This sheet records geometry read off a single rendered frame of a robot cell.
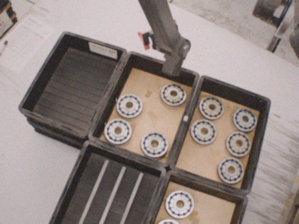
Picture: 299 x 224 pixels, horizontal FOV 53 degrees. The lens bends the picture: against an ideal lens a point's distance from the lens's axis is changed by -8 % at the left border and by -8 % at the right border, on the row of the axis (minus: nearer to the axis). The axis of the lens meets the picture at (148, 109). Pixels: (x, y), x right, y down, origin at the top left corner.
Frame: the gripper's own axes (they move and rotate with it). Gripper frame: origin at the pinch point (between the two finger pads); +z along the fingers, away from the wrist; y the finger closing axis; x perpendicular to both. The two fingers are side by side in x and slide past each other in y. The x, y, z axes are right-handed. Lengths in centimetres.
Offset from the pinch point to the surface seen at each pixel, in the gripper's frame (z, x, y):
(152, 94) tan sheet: 0.6, -27.9, -4.7
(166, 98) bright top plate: -6.1, -27.8, -2.6
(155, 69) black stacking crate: 5.0, -20.9, 0.9
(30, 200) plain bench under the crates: 1, -46, -69
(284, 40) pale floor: 49, -87, 150
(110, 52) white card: 17.8, -12.0, -10.7
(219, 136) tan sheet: -26.1, -40.7, 6.9
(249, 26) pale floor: 73, -76, 131
